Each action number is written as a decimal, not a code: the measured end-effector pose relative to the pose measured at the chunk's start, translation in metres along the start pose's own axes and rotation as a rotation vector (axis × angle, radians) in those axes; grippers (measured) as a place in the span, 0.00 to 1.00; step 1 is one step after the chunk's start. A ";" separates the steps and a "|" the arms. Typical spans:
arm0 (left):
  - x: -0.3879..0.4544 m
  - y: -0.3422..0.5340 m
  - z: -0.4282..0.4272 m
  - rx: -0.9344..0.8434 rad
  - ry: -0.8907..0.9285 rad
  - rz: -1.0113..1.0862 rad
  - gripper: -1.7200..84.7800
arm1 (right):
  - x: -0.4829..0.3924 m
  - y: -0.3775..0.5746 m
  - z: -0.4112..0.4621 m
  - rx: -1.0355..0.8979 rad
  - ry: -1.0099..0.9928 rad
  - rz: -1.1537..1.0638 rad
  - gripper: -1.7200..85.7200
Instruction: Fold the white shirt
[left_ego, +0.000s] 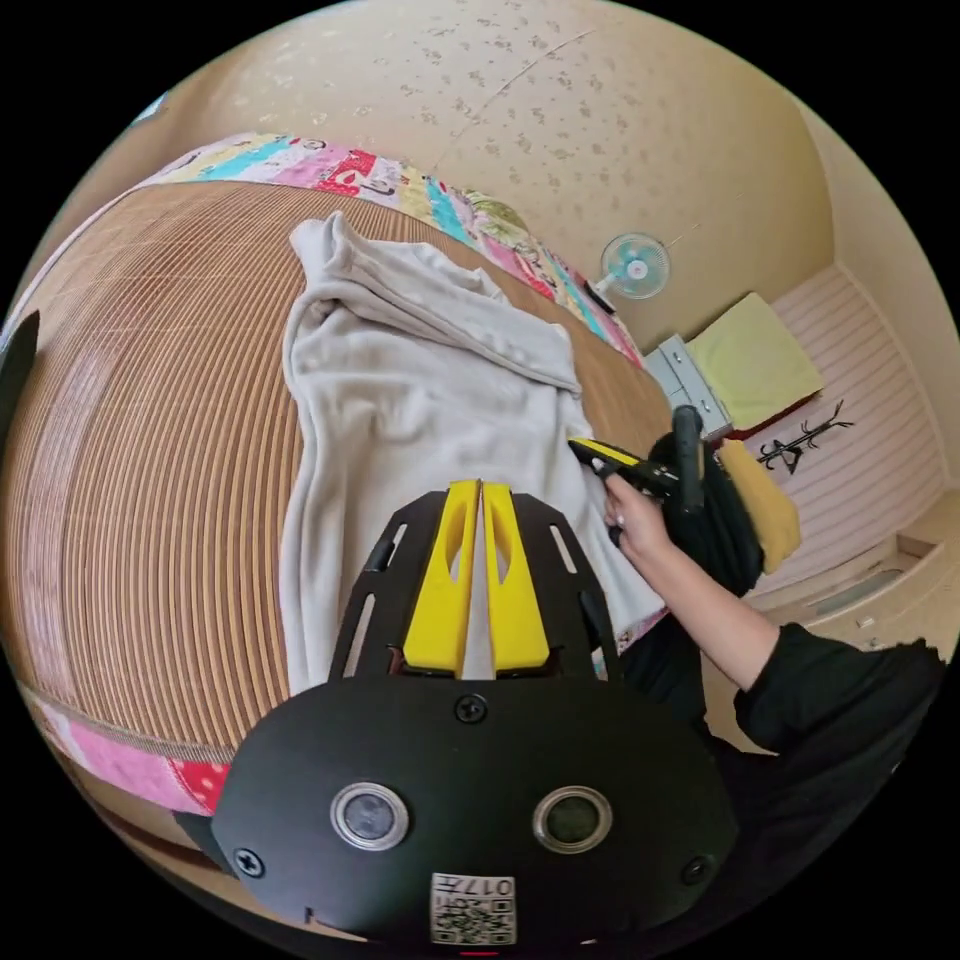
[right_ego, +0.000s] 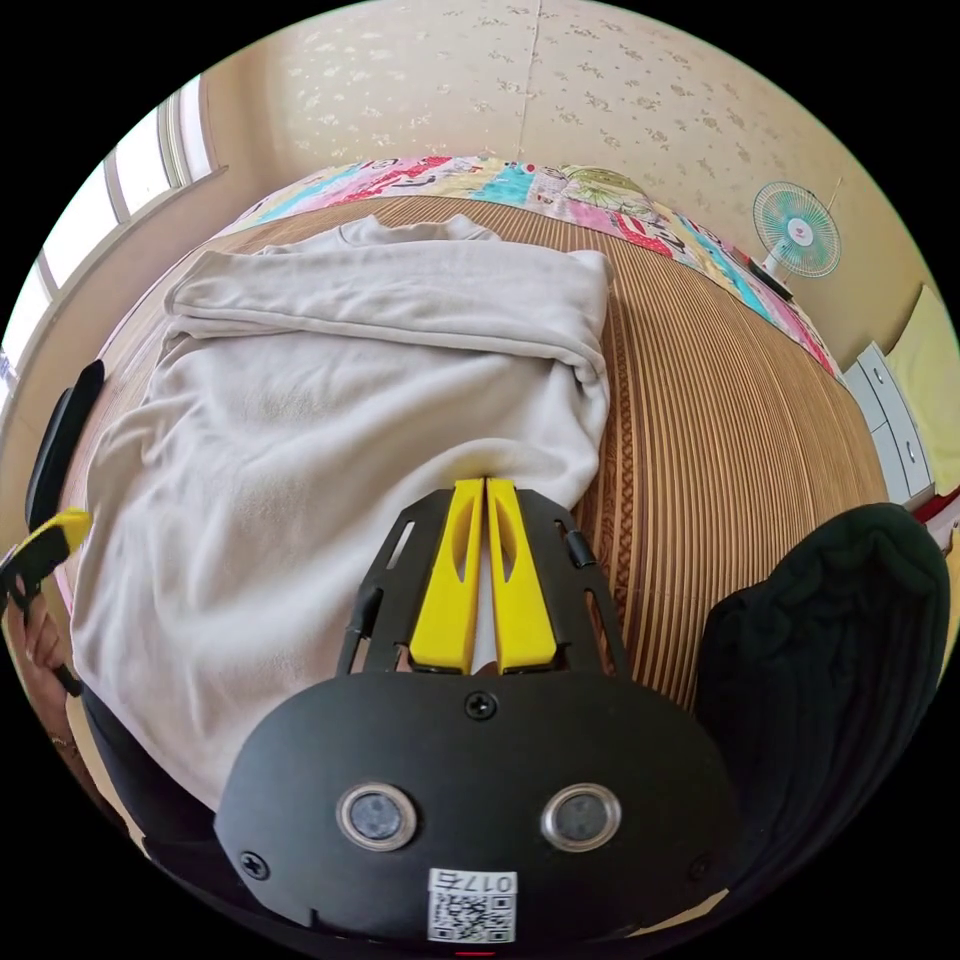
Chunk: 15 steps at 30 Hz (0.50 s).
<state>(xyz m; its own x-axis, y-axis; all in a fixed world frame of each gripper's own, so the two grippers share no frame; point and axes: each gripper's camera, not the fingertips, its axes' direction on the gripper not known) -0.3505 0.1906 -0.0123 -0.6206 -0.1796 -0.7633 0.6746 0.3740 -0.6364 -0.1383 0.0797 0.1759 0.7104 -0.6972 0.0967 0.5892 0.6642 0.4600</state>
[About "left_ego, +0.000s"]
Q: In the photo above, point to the yellow-green sheet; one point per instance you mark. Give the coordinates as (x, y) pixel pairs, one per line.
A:
(757, 360)

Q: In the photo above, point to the white and blue fan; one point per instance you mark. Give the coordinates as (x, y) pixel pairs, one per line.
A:
(636, 268)

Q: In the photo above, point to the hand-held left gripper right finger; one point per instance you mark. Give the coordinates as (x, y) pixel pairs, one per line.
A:
(517, 615)

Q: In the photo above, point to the yellow cloth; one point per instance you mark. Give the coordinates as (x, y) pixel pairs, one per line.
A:
(769, 502)

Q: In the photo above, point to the black coat rack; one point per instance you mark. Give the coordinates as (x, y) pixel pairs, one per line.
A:
(802, 442)

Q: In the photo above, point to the grey drawer cabinet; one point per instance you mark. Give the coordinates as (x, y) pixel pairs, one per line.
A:
(686, 379)

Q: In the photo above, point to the person's right forearm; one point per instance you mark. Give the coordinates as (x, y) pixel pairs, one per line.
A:
(697, 607)

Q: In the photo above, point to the person's body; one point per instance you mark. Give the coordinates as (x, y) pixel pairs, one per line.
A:
(825, 712)

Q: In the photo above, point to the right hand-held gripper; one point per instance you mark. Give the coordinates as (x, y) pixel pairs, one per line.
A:
(651, 475)

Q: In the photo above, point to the person's right hand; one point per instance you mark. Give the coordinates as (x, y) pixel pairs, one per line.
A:
(637, 521)

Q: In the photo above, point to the white shirt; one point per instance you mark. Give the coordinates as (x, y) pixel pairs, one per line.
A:
(405, 390)

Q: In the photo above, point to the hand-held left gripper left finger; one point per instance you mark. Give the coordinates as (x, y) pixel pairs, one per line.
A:
(439, 600)

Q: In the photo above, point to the bed with woven mat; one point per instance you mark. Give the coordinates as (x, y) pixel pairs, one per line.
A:
(150, 450)

